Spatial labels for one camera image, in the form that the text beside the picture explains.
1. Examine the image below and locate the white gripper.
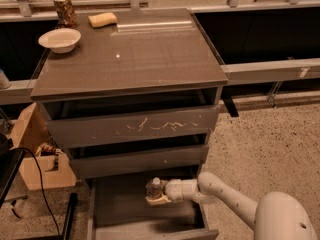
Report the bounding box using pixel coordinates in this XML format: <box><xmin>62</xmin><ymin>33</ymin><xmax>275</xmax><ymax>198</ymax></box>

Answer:
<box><xmin>146</xmin><ymin>179</ymin><xmax>183</xmax><ymax>206</ymax></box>

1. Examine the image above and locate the clear plastic water bottle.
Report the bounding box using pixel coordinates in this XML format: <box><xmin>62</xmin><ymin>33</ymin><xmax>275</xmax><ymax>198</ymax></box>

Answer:
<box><xmin>146</xmin><ymin>177</ymin><xmax>163</xmax><ymax>199</ymax></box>

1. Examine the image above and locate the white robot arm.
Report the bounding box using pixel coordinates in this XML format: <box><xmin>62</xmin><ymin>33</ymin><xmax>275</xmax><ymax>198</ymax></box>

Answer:
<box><xmin>146</xmin><ymin>172</ymin><xmax>318</xmax><ymax>240</ymax></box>

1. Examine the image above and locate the grey bottom drawer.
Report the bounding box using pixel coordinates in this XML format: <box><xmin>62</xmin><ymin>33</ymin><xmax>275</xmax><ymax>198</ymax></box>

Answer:
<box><xmin>86</xmin><ymin>166</ymin><xmax>219</xmax><ymax>240</ymax></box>

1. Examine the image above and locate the grey drawer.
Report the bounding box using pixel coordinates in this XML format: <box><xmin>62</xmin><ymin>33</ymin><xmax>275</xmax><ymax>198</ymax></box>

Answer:
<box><xmin>47</xmin><ymin>105</ymin><xmax>219</xmax><ymax>149</ymax></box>
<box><xmin>86</xmin><ymin>166</ymin><xmax>219</xmax><ymax>240</ymax></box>
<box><xmin>70</xmin><ymin>144</ymin><xmax>209</xmax><ymax>179</ymax></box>

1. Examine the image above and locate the grey middle drawer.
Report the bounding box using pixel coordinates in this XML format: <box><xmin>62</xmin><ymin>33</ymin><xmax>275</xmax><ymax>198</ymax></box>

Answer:
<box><xmin>70</xmin><ymin>144</ymin><xmax>209</xmax><ymax>179</ymax></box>

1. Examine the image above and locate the grey drawer cabinet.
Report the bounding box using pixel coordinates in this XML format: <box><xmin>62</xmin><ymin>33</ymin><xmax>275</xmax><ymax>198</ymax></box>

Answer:
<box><xmin>31</xmin><ymin>9</ymin><xmax>227</xmax><ymax>181</ymax></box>

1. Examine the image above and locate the grey top drawer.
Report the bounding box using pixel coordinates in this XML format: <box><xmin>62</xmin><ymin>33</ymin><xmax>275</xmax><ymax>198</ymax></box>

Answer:
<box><xmin>47</xmin><ymin>105</ymin><xmax>219</xmax><ymax>149</ymax></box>

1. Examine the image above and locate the black stand leg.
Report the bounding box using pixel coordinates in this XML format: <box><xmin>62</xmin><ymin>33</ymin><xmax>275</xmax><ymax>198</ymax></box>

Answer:
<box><xmin>61</xmin><ymin>193</ymin><xmax>78</xmax><ymax>240</ymax></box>

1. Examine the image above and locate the cardboard box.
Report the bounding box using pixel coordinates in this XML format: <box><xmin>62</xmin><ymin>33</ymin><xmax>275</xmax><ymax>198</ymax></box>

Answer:
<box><xmin>9</xmin><ymin>103</ymin><xmax>77</xmax><ymax>190</ymax></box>

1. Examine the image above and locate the black table edge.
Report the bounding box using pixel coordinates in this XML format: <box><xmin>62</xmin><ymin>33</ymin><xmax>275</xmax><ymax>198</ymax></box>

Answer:
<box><xmin>0</xmin><ymin>149</ymin><xmax>25</xmax><ymax>207</ymax></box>

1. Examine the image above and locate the yellow sponge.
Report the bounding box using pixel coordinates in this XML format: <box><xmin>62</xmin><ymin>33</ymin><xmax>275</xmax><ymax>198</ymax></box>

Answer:
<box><xmin>88</xmin><ymin>13</ymin><xmax>117</xmax><ymax>28</ymax></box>

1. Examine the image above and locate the white bowl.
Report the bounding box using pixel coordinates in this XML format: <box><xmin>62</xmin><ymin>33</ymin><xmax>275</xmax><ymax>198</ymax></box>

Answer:
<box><xmin>38</xmin><ymin>28</ymin><xmax>81</xmax><ymax>54</ymax></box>

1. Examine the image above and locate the patterned drink can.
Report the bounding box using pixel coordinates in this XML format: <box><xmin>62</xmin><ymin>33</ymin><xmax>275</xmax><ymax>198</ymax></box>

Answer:
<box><xmin>53</xmin><ymin>0</ymin><xmax>77</xmax><ymax>28</ymax></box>

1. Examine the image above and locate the metal railing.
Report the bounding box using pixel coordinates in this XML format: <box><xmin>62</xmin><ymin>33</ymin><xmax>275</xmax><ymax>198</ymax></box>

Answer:
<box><xmin>1</xmin><ymin>0</ymin><xmax>319</xmax><ymax>105</ymax></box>

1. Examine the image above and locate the black cable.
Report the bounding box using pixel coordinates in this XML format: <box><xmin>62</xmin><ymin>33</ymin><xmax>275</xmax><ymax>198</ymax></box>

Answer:
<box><xmin>9</xmin><ymin>146</ymin><xmax>62</xmax><ymax>237</ymax></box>

